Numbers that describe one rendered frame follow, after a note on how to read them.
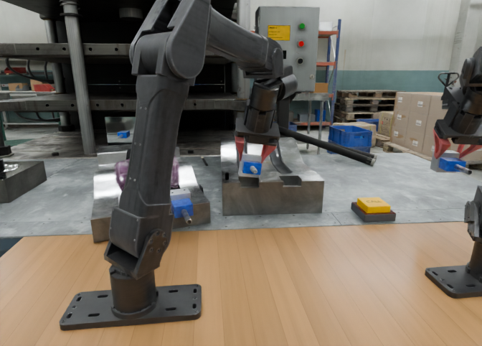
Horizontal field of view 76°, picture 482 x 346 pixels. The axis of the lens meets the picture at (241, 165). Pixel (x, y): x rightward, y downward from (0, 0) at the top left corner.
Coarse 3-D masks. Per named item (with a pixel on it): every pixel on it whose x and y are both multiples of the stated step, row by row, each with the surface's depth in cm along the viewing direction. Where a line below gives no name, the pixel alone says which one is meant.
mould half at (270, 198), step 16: (224, 144) 103; (256, 144) 104; (288, 144) 104; (224, 160) 97; (288, 160) 98; (224, 176) 81; (240, 176) 81; (272, 176) 81; (304, 176) 81; (224, 192) 77; (240, 192) 77; (256, 192) 78; (272, 192) 78; (288, 192) 78; (304, 192) 78; (320, 192) 79; (224, 208) 78; (240, 208) 78; (256, 208) 79; (272, 208) 79; (288, 208) 79; (304, 208) 80; (320, 208) 80
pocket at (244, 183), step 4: (240, 180) 81; (244, 180) 81; (248, 180) 81; (252, 180) 81; (256, 180) 81; (240, 184) 81; (244, 184) 82; (248, 184) 82; (252, 184) 82; (256, 184) 82
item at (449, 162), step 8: (448, 152) 80; (456, 152) 80; (432, 160) 84; (440, 160) 80; (448, 160) 77; (456, 160) 77; (432, 168) 84; (440, 168) 80; (448, 168) 77; (456, 168) 76; (464, 168) 73
